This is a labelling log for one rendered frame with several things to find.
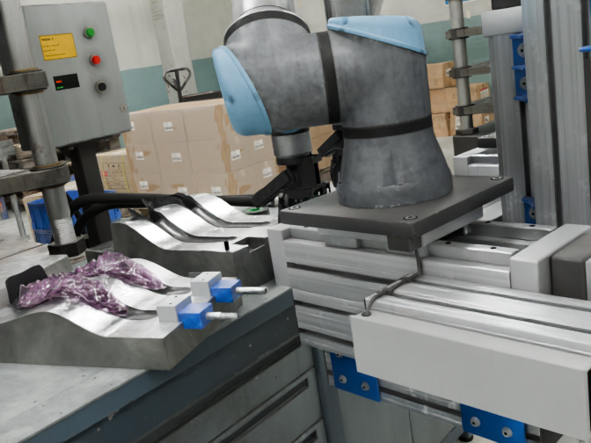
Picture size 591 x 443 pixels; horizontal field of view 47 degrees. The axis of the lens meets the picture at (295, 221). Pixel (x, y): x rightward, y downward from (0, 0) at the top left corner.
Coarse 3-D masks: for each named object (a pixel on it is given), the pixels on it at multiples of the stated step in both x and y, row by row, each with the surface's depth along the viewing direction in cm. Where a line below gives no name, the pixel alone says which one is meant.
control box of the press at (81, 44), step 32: (0, 32) 194; (32, 32) 189; (64, 32) 197; (96, 32) 205; (64, 64) 198; (96, 64) 205; (64, 96) 198; (96, 96) 206; (64, 128) 198; (96, 128) 206; (128, 128) 216; (96, 160) 213; (96, 192) 213; (96, 224) 214
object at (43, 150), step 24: (0, 0) 171; (0, 24) 173; (24, 24) 174; (24, 48) 174; (24, 96) 176; (24, 120) 179; (48, 144) 181; (48, 192) 182; (48, 216) 185; (72, 240) 187
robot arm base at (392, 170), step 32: (352, 128) 86; (384, 128) 83; (416, 128) 84; (352, 160) 86; (384, 160) 84; (416, 160) 84; (352, 192) 86; (384, 192) 84; (416, 192) 84; (448, 192) 87
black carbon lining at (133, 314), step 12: (12, 276) 128; (24, 276) 131; (36, 276) 133; (12, 288) 128; (168, 288) 126; (180, 288) 125; (12, 300) 127; (132, 312) 116; (144, 312) 116; (156, 312) 115
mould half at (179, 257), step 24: (168, 216) 155; (192, 216) 157; (240, 216) 161; (264, 216) 157; (120, 240) 152; (144, 240) 146; (168, 240) 147; (168, 264) 144; (192, 264) 139; (216, 264) 134; (240, 264) 132; (264, 264) 137
